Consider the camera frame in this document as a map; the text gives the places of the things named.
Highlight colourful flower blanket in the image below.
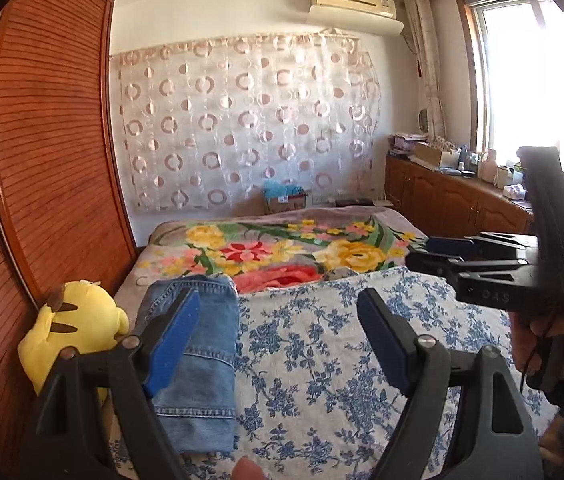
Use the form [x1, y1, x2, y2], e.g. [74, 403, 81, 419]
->
[133, 206, 431, 297]

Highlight wooden sideboard cabinet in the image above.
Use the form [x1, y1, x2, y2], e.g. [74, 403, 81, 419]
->
[384, 151, 536, 242]

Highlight person's left hand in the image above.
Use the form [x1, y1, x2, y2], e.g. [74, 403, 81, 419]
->
[231, 456, 265, 480]

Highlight wooden louvered wardrobe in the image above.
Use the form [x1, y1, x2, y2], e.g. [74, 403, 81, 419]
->
[0, 0, 139, 463]

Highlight blue denim pants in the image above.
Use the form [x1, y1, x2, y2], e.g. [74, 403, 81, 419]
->
[133, 274, 241, 454]

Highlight open cardboard box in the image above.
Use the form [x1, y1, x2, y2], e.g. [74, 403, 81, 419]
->
[411, 141, 456, 169]

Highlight wood-framed window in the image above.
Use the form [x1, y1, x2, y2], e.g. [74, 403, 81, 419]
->
[456, 0, 564, 223]

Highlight sheer circle-patterned curtain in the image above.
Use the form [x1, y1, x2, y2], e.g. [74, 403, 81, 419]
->
[108, 31, 384, 212]

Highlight pale window drape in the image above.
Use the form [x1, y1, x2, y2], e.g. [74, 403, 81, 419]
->
[403, 0, 446, 142]

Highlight cardboard box with blue cloth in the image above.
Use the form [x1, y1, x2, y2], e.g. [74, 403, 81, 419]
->
[261, 179, 310, 216]

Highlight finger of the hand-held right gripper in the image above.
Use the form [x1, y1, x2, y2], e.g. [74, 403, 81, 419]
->
[404, 251, 525, 287]
[423, 231, 538, 262]

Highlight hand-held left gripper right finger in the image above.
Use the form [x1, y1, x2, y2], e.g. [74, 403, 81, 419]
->
[356, 286, 546, 480]

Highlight white air conditioner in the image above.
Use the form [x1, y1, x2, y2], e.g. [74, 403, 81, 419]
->
[307, 0, 406, 37]

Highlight white plastic bottle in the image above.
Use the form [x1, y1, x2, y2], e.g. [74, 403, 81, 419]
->
[479, 148, 499, 182]

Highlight yellow plush toy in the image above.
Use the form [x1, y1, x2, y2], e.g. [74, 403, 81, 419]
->
[16, 279, 131, 397]

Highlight blue floral bedsheet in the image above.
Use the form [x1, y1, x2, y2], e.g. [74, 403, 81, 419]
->
[106, 264, 559, 480]

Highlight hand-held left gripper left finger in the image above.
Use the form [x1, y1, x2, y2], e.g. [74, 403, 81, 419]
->
[26, 286, 203, 480]

